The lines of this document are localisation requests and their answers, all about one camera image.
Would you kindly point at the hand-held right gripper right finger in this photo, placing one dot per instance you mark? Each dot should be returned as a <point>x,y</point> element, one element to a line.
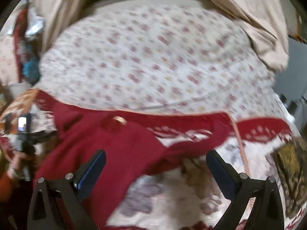
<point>219,172</point>

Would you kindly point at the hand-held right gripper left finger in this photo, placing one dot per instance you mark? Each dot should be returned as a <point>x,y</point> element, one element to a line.
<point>92,170</point>

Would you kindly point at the red knit garment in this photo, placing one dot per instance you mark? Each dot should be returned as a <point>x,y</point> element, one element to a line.
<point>108,148</point>

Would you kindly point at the orange patterned cloth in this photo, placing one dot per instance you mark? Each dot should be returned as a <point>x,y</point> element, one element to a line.
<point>19,105</point>

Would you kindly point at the plush red-bordered floral blanket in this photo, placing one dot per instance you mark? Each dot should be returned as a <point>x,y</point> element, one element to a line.
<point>168,196</point>

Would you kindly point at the olive patterned cloth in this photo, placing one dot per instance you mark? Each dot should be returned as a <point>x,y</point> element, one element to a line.
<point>291,172</point>

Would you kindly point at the blue crumpled bag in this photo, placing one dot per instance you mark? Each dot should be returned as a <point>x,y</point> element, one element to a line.
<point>31,69</point>

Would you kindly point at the silver crumpled foil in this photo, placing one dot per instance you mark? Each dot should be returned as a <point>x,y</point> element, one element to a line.
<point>33,26</point>

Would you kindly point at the white floral quilt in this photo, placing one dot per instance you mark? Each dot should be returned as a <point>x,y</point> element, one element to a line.
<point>153,60</point>

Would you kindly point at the beige cloth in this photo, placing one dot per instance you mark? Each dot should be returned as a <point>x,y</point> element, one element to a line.
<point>57,9</point>

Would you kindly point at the beige pillow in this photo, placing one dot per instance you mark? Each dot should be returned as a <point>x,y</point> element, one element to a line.
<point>251,12</point>

